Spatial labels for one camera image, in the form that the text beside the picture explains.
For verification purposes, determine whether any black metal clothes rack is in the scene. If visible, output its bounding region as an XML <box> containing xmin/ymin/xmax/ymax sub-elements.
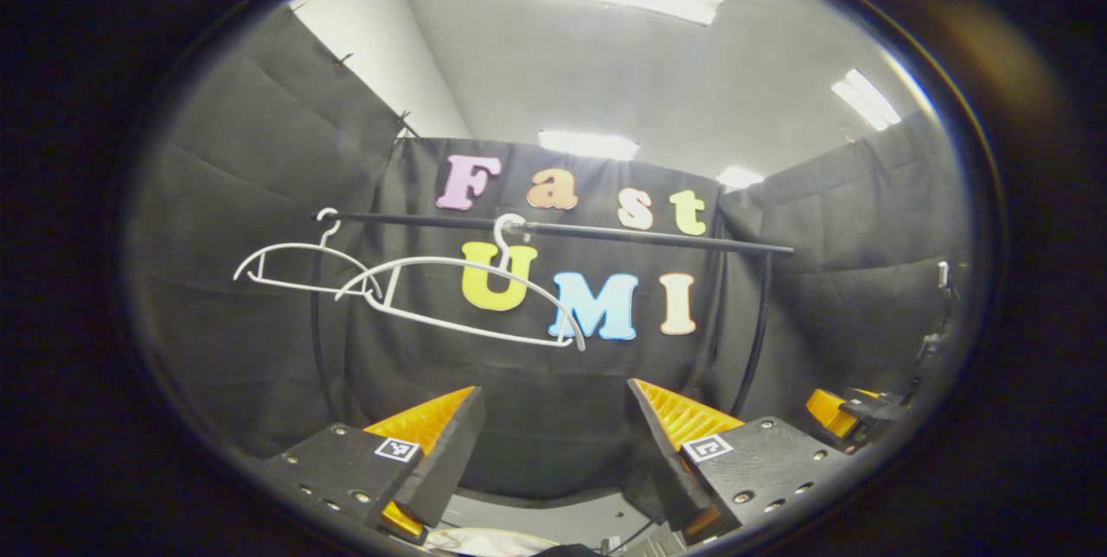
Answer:
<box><xmin>311</xmin><ymin>209</ymin><xmax>795</xmax><ymax>419</ymax></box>

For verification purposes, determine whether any beige laundry hamper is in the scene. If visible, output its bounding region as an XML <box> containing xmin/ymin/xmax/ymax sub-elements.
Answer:
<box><xmin>422</xmin><ymin>527</ymin><xmax>559</xmax><ymax>557</ymax></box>

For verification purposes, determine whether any white plastic hanger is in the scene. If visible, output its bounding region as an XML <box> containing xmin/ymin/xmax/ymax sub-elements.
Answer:
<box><xmin>336</xmin><ymin>213</ymin><xmax>587</xmax><ymax>352</ymax></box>
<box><xmin>234</xmin><ymin>208</ymin><xmax>383</xmax><ymax>298</ymax></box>

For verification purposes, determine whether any black backdrop cloth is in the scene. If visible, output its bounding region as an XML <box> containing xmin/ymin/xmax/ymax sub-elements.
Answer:
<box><xmin>130</xmin><ymin>8</ymin><xmax>969</xmax><ymax>497</ymax></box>

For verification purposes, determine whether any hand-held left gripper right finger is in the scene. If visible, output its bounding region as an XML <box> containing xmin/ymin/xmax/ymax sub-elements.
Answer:
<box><xmin>627</xmin><ymin>378</ymin><xmax>853</xmax><ymax>541</ymax></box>

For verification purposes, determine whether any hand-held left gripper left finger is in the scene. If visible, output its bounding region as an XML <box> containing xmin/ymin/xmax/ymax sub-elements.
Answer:
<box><xmin>259</xmin><ymin>386</ymin><xmax>487</xmax><ymax>541</ymax></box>

